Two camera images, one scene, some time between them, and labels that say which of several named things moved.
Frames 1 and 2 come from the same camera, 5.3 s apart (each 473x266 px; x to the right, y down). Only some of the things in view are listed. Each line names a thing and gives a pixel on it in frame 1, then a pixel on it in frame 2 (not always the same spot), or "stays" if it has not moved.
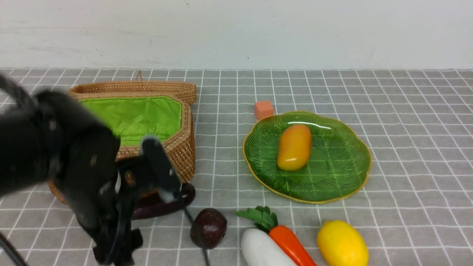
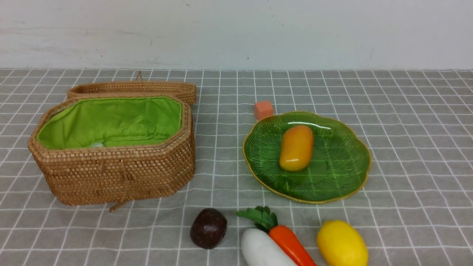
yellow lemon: [340, 244] stays
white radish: [258, 249] stays
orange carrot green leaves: [267, 221] → [258, 250]
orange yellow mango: [294, 147] stays
